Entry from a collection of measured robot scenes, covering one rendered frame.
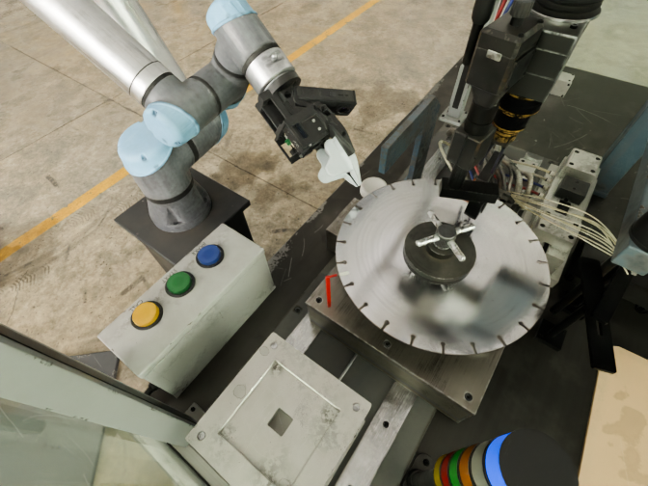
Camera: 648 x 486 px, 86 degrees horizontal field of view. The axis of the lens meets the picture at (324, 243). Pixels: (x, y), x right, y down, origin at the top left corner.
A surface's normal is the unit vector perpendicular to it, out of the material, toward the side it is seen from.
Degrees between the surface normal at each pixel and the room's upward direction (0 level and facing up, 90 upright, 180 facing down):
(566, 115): 0
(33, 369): 90
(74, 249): 0
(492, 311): 0
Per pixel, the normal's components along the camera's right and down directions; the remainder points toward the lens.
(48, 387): 0.81, 0.46
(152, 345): -0.04, -0.58
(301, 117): 0.36, -0.16
